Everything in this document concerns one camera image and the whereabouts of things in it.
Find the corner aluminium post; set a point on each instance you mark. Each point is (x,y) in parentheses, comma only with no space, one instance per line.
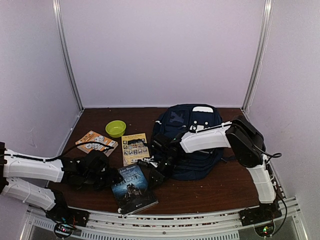
(261,48)
(66,57)

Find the left corner aluminium post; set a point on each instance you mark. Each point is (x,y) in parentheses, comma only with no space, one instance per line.
(66,57)

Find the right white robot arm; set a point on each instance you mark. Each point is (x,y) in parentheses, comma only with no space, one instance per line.
(246,142)

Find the orange comic paperback book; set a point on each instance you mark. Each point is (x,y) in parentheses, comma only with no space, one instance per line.
(95,141)

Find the dark Wuthering Heights book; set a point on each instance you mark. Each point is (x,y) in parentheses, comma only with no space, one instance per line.
(132,193)

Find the right corner aluminium post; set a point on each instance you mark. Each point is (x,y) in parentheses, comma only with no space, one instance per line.
(261,48)

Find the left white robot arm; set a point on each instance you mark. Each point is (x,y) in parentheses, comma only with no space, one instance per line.
(15,168)

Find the lime green plastic bowl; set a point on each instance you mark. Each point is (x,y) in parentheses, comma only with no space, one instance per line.
(116,128)

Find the front aluminium rail frame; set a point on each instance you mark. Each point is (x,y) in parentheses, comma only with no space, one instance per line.
(219,225)

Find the navy blue backpack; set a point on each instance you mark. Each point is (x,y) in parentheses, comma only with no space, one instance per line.
(177,118)

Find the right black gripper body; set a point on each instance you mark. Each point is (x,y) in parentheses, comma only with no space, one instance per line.
(167,171)

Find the yellow paperback book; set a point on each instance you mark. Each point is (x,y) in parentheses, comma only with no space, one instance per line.
(134,148)

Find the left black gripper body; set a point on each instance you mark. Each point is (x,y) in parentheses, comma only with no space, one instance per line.
(99,181)

